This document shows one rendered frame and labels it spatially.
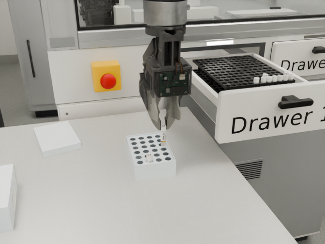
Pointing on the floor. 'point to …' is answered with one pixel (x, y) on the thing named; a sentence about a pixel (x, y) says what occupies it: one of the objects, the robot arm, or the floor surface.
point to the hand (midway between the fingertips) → (162, 122)
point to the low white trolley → (132, 189)
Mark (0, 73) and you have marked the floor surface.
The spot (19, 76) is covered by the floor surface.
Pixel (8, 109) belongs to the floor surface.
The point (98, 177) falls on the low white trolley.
